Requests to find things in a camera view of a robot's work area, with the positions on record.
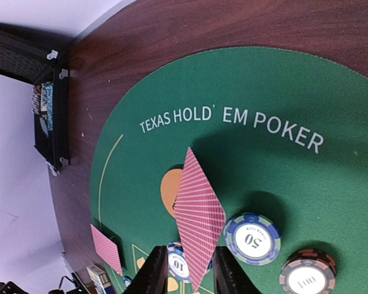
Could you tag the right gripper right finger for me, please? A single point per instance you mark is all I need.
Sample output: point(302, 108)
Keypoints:
point(228, 275)

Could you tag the round green poker mat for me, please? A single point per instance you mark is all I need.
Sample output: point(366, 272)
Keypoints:
point(278, 133)

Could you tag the brown chip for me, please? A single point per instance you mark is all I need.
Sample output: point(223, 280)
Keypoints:
point(309, 271)

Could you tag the triangular black red button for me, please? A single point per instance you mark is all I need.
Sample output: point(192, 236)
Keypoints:
point(114, 238)

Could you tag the blue white chips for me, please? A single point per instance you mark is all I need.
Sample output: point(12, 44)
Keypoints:
point(177, 263)

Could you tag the orange round button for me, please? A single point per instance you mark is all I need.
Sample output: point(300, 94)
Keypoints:
point(169, 188)

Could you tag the black poker case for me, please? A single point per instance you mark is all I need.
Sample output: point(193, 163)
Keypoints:
point(35, 57)

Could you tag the single dealt pink card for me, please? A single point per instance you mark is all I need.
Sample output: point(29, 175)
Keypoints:
point(107, 250)

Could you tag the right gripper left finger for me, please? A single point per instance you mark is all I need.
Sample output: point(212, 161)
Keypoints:
point(152, 278)

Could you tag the clear card box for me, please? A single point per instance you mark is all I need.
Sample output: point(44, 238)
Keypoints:
point(100, 280)

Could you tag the green blue chip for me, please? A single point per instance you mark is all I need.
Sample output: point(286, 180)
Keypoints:
point(252, 238)

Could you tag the teal chip row in case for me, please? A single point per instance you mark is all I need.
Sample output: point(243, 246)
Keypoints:
point(42, 105)

